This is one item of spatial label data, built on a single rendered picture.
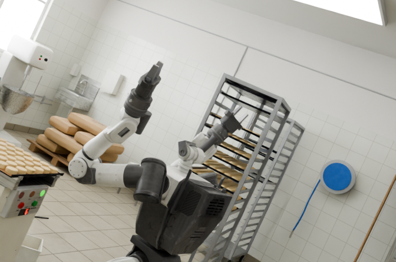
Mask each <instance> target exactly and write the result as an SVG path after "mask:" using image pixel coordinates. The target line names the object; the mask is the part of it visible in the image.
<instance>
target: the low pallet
mask: <svg viewBox="0 0 396 262"><path fill-rule="evenodd" d="M27 141H28V142H30V143H31V145H30V146H29V150H31V151H32V152H38V153H43V154H49V155H50V156H52V157H53V158H52V160H51V162H50V163H51V164H52V165H54V166H56V167H67V168H68V165H69V162H68V161H67V157H68V155H64V154H56V153H53V152H51V151H50V150H48V149H46V148H45V147H43V146H42V145H40V144H38V143H37V141H34V140H30V139H27Z"/></svg>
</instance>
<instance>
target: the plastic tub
mask: <svg viewBox="0 0 396 262"><path fill-rule="evenodd" d="M42 244H43V239H41V238H38V237H35V236H32V235H29V234H26V236H25V239H24V241H23V243H22V246H21V248H20V249H19V252H18V254H17V256H16V259H15V261H14V262H36V261H37V259H38V256H39V254H40V253H41V252H42Z"/></svg>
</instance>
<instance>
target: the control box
mask: <svg viewBox="0 0 396 262"><path fill-rule="evenodd" d="M48 188H49V187H47V186H46V185H30V186H21V187H17V189H16V190H11V191H10V194H9V196H8V198H7V201H6V203H5V205H4V207H3V209H2V211H1V214H0V216H2V217H3V218H9V217H16V216H20V214H22V215H26V214H25V212H26V210H27V209H28V211H27V212H26V213H27V214H33V213H37V212H38V210H39V208H40V206H41V204H42V201H43V199H44V197H45V195H46V193H47V191H48ZM43 190H45V193H44V195H43V196H40V193H41V192H42V191H43ZM33 191H35V194H34V196H33V197H30V194H31V193H32V192H33ZM22 192H24V196H23V197H22V198H19V195H20V193H22ZM34 201H38V203H37V205H36V206H35V207H33V206H32V203H33V202H34ZM20 203H24V206H23V208H21V209H20V208H18V206H19V204H20ZM22 210H24V212H23V213H21V211H22Z"/></svg>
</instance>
